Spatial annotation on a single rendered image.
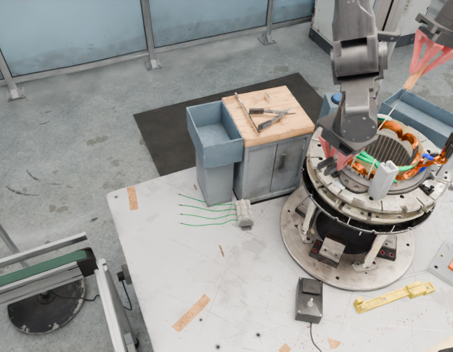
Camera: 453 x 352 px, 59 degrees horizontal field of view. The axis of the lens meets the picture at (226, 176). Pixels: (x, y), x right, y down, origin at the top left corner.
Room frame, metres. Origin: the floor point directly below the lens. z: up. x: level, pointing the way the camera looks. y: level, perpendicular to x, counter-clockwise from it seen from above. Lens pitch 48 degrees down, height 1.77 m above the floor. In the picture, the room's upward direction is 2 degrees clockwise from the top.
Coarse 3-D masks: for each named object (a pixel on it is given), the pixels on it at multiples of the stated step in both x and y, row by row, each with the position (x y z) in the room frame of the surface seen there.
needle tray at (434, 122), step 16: (400, 96) 1.00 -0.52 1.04; (416, 96) 0.97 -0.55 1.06; (384, 112) 0.92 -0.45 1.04; (400, 112) 0.89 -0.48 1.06; (416, 112) 0.94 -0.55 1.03; (432, 112) 0.93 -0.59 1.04; (448, 112) 0.90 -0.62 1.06; (416, 128) 0.85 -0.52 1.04; (432, 128) 0.88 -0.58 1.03; (448, 128) 0.88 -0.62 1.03
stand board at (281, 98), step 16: (240, 96) 0.94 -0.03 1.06; (256, 96) 0.94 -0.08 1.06; (272, 96) 0.94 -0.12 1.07; (288, 96) 0.95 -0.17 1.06; (240, 112) 0.87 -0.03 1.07; (304, 112) 0.88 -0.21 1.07; (240, 128) 0.80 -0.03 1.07; (272, 128) 0.81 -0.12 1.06; (288, 128) 0.81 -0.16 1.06; (304, 128) 0.81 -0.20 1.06; (256, 144) 0.76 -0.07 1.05
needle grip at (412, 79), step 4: (424, 68) 0.68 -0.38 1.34; (420, 72) 0.68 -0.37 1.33; (412, 76) 0.68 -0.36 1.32; (416, 76) 0.68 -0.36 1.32; (408, 80) 0.68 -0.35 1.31; (412, 80) 0.68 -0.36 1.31; (416, 80) 0.68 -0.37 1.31; (404, 84) 0.69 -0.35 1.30; (408, 84) 0.68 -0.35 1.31; (412, 84) 0.67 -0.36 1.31; (408, 88) 0.67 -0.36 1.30
